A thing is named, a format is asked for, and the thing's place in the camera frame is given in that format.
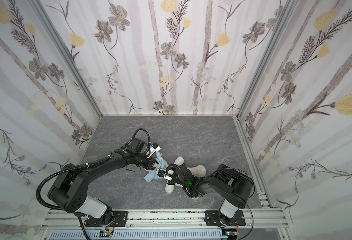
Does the white plush teddy bear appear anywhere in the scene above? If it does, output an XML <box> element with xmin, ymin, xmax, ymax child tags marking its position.
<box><xmin>165</xmin><ymin>157</ymin><xmax>207</xmax><ymax>199</ymax></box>

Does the light blue fleece hoodie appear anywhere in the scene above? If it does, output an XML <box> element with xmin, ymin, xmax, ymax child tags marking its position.
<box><xmin>144</xmin><ymin>152</ymin><xmax>168</xmax><ymax>183</ymax></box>

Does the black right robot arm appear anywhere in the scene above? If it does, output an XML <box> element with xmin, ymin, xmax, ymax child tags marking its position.
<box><xmin>157</xmin><ymin>164</ymin><xmax>255</xmax><ymax>222</ymax></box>

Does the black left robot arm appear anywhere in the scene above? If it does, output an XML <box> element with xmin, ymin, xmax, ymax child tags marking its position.
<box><xmin>48</xmin><ymin>138</ymin><xmax>161</xmax><ymax>219</ymax></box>

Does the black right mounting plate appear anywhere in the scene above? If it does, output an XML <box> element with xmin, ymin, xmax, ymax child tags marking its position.
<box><xmin>204</xmin><ymin>210</ymin><xmax>246</xmax><ymax>227</ymax></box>

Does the black mounting plate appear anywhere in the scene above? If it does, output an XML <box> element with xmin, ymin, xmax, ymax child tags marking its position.
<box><xmin>84</xmin><ymin>211</ymin><xmax>128</xmax><ymax>228</ymax></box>
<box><xmin>204</xmin><ymin>210</ymin><xmax>246</xmax><ymax>227</ymax></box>

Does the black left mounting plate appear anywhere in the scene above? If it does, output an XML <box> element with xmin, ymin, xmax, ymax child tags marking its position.
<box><xmin>84</xmin><ymin>211</ymin><xmax>128</xmax><ymax>228</ymax></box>

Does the black corrugated right cable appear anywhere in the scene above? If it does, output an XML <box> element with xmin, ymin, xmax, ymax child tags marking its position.
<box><xmin>127</xmin><ymin>128</ymin><xmax>151</xmax><ymax>151</ymax></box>

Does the black corrugated cable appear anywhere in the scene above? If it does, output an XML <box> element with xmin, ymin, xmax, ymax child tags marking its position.
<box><xmin>35</xmin><ymin>155</ymin><xmax>113</xmax><ymax>240</ymax></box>
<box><xmin>127</xmin><ymin>128</ymin><xmax>151</xmax><ymax>151</ymax></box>

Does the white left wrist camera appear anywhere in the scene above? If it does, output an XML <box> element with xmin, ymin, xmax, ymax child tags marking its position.
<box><xmin>148</xmin><ymin>142</ymin><xmax>161</xmax><ymax>157</ymax></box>

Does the black corrugated left cable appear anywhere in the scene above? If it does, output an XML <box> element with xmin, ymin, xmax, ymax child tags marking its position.
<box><xmin>35</xmin><ymin>155</ymin><xmax>113</xmax><ymax>240</ymax></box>

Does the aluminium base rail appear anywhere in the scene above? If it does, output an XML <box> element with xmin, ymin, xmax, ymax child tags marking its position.
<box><xmin>41</xmin><ymin>209</ymin><xmax>289</xmax><ymax>230</ymax></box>

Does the white slotted cable duct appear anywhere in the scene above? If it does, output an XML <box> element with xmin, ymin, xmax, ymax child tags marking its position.
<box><xmin>48</xmin><ymin>229</ymin><xmax>228</xmax><ymax>240</ymax></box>

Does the aluminium corner post left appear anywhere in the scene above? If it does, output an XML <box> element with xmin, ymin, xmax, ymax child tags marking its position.
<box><xmin>28</xmin><ymin>0</ymin><xmax>103</xmax><ymax>118</ymax></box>

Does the aluminium corner post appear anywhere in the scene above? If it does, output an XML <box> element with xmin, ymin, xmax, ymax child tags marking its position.
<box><xmin>236</xmin><ymin>0</ymin><xmax>299</xmax><ymax>119</ymax></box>
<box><xmin>28</xmin><ymin>0</ymin><xmax>103</xmax><ymax>118</ymax></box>

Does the aluminium corner post right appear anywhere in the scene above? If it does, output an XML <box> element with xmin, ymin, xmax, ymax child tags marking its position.
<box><xmin>236</xmin><ymin>0</ymin><xmax>299</xmax><ymax>119</ymax></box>

